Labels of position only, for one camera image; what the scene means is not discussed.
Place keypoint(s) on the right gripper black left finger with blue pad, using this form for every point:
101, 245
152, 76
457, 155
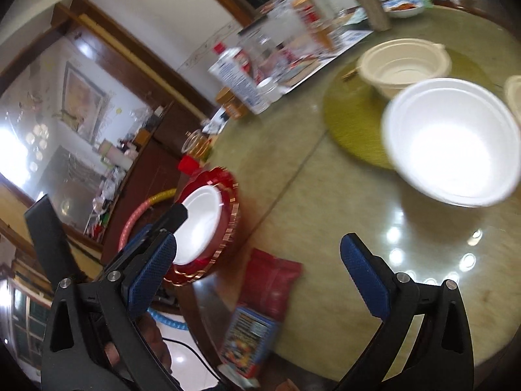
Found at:
92, 339

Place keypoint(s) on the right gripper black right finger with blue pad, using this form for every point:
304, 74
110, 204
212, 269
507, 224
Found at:
441, 357

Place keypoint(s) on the small white foam bowl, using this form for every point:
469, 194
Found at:
204, 209

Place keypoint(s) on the red scalloped plate gold rim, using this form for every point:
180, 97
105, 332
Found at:
222, 241

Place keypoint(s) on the pink yellow hula hoop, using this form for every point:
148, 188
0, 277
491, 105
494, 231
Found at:
139, 211

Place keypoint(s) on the blue printed card box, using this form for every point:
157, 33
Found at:
248, 340

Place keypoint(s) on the red snack packet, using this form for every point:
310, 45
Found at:
268, 283

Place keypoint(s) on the large white foam bowl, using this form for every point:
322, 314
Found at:
453, 141

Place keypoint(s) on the amber jar gold lid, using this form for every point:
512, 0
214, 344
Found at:
232, 105

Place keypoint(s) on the white tube red cap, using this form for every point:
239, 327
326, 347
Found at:
235, 70

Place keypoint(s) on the green round placemat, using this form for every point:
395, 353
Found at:
352, 112

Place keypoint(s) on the small white pill bottle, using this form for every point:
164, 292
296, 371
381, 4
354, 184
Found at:
269, 90

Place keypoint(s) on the clear glass pitcher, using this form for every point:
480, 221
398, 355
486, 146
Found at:
270, 61

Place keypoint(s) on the beige plastic bowl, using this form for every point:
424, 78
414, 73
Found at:
391, 66

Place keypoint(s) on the book on tray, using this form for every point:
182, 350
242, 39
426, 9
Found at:
299, 72

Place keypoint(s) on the orange tea bottle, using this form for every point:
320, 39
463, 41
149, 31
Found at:
316, 23

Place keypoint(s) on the blue white dish with food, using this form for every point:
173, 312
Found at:
405, 9

